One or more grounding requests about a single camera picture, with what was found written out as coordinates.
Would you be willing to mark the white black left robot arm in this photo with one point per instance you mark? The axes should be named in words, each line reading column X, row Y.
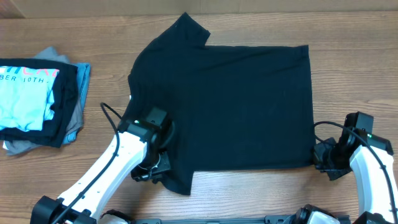
column 137, row 149

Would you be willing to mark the folded blue shirt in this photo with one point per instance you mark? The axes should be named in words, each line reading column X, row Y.
column 76, row 122

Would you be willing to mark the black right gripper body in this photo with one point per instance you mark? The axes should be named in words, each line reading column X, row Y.
column 323, row 157

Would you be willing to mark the folded black printed t-shirt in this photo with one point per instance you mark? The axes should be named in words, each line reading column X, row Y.
column 26, row 97

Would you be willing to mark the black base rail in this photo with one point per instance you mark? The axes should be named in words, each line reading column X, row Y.
column 268, row 219

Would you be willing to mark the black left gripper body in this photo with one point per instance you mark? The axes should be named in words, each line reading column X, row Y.
column 155, row 166

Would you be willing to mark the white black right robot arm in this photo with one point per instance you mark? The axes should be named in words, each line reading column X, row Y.
column 370, row 158

